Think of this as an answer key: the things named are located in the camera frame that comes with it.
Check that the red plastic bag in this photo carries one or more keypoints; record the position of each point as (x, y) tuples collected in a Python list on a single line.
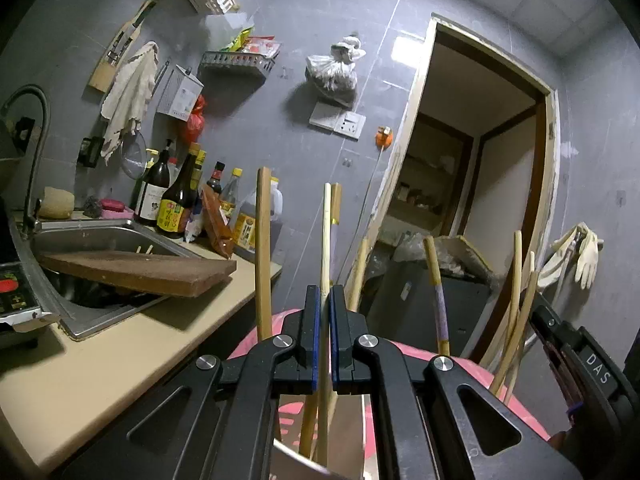
[(196, 122)]

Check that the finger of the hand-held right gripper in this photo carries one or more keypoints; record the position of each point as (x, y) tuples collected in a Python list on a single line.
[(546, 320)]

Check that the brown flat packet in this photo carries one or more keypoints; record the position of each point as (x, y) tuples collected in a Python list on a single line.
[(217, 225)]

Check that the folded cardboard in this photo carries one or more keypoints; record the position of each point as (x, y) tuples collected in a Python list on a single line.
[(465, 255)]

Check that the translucent white plastic bag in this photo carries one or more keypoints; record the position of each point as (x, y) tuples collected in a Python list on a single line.
[(227, 22)]

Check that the wooden chopstick with purple band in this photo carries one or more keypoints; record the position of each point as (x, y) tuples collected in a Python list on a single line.
[(439, 300)]

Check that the plastic bag of garlic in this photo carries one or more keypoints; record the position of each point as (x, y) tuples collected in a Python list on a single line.
[(332, 75)]

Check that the pink plastic basket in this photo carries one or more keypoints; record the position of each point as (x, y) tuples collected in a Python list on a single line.
[(290, 420)]

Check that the red seasoning packet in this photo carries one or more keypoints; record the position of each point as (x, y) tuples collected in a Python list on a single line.
[(262, 47)]

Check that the cream hanging towel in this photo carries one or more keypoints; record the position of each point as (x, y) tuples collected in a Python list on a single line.
[(132, 85)]

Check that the wooden storage shelf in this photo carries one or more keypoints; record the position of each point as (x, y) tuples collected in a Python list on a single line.
[(425, 210)]

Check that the cream rubber glove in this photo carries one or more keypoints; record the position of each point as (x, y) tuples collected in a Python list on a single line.
[(589, 260), (555, 265)]

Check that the large cooking oil jug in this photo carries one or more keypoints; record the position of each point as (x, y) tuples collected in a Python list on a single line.
[(247, 225)]

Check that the induction cooker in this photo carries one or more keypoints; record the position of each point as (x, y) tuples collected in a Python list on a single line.
[(15, 290)]

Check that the wooden chopping board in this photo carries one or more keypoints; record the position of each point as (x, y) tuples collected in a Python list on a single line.
[(150, 272)]

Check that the dark bottle with white label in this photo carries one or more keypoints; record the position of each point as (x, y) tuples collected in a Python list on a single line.
[(152, 190)]

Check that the metal mesh strainer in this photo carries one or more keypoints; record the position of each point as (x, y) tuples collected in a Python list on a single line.
[(134, 157)]

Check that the wooden wall knife rack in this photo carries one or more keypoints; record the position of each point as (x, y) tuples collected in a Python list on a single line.
[(102, 77)]

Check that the white blue packet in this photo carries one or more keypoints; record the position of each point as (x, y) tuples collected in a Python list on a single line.
[(195, 227)]

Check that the plain wooden chopstick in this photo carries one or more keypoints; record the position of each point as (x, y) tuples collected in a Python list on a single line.
[(263, 250), (359, 275)]

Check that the black wall bracket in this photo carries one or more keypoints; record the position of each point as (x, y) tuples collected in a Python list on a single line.
[(24, 135)]

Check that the pink soap dish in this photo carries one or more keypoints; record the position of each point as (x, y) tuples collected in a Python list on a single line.
[(116, 206)]

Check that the crumpled clear plastic bag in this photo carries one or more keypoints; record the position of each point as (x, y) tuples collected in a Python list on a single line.
[(412, 250)]

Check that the clear bottle with yellow cap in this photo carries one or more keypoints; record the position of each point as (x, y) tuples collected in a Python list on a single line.
[(231, 192)]

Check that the black curved faucet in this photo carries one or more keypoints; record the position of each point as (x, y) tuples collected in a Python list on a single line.
[(39, 160)]

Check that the person's right hand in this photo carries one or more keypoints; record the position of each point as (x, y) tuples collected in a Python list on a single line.
[(560, 442)]

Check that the steel wool scrubber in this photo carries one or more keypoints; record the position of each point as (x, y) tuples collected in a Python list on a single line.
[(92, 207)]

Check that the black wall hook holder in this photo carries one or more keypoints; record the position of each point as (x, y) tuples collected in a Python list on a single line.
[(90, 152)]

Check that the pink checked cloth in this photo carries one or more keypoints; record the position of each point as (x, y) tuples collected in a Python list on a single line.
[(530, 415)]

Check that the orange wall hook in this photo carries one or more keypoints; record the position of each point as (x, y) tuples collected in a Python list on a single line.
[(383, 137)]

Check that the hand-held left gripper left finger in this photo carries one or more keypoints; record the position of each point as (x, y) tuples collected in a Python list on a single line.
[(312, 340)]

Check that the yellow green packet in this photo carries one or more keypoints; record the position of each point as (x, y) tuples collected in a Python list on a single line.
[(236, 42)]

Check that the metal chopstick holder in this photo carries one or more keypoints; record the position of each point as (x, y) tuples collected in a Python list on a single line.
[(345, 435)]

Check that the stainless steel sink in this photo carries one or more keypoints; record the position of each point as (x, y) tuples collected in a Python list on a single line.
[(90, 240)]

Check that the metal box grater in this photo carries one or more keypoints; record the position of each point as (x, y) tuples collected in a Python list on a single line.
[(180, 95)]

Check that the yellow sponge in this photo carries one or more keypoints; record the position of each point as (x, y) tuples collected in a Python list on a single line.
[(56, 203)]

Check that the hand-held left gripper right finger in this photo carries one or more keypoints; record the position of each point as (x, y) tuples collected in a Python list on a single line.
[(335, 340)]

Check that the wooden door frame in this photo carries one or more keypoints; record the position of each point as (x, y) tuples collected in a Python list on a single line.
[(411, 110)]

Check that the dark soy sauce bottle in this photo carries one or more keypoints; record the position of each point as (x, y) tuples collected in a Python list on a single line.
[(175, 210)]

